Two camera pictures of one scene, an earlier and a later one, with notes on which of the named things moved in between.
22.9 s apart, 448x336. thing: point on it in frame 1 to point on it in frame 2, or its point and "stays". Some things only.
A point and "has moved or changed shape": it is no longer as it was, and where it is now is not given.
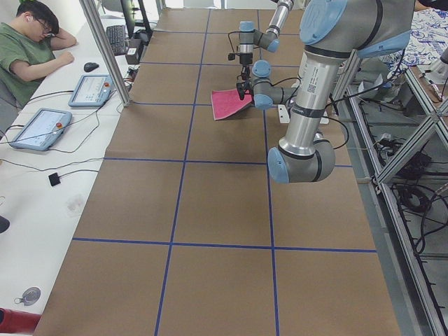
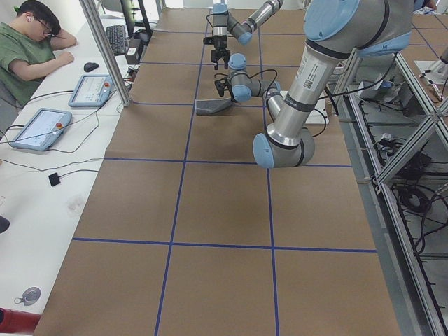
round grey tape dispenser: (30, 296) stays
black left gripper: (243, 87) to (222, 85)
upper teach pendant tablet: (92, 91) stays
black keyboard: (116, 37) stays
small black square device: (54, 179) stays
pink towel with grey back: (225, 103) has moved or changed shape
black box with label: (132, 56) stays
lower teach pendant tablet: (42, 129) stays
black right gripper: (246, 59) to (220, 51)
